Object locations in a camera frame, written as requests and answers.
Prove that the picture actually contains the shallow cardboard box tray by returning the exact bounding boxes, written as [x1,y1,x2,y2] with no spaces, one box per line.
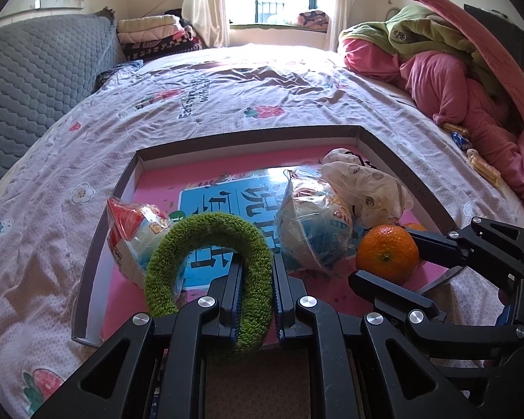
[72,126,457,346]

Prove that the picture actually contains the grey quilted headboard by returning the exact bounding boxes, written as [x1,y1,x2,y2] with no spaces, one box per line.
[0,13,125,204]

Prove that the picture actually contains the patterned pillow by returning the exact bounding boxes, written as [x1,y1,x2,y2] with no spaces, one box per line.
[294,10,331,30]

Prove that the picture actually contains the white patterned cloth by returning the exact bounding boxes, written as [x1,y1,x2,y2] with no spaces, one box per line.
[321,148,413,228]

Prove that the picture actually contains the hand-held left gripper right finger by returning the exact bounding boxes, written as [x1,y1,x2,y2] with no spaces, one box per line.
[273,253,466,419]

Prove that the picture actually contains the green blanket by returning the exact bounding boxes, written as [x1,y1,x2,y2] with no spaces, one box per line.
[340,5,507,97]

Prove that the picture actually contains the cream curtain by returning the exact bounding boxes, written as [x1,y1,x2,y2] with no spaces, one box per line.
[323,0,359,53]
[172,0,231,49]

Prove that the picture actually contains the pink quilt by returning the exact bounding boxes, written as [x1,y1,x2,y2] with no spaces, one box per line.
[338,37,524,219]

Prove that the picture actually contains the black bag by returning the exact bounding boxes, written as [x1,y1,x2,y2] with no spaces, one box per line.
[163,8,193,27]

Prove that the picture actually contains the green fuzzy scrunchie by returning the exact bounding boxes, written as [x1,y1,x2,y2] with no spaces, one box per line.
[144,212,275,354]

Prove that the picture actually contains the stack of folded blankets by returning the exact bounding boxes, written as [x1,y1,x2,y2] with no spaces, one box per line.
[116,14,204,62]

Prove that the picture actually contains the small snack packets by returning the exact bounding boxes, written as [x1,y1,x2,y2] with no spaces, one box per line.
[466,148,503,186]

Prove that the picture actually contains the orange tangerine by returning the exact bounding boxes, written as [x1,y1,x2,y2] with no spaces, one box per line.
[356,225,420,284]

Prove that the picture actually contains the black television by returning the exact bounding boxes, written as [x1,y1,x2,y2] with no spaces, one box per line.
[463,3,524,75]

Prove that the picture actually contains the dark blue cloth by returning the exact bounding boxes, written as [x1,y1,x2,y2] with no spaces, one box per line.
[95,61,145,92]

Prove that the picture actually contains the salmon pink blanket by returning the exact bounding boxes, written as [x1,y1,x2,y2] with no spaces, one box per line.
[393,0,524,140]

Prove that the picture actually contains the printed bed sheet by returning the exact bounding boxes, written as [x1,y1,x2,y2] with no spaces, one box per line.
[0,43,524,419]

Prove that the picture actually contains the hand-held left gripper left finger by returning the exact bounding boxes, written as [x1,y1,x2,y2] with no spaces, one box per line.
[30,264,245,419]

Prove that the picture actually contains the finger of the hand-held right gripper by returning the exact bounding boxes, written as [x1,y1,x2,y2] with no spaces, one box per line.
[407,216,524,280]
[348,270,524,359]

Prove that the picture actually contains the pink book with blue panel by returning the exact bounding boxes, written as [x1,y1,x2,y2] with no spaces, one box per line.
[100,150,424,350]

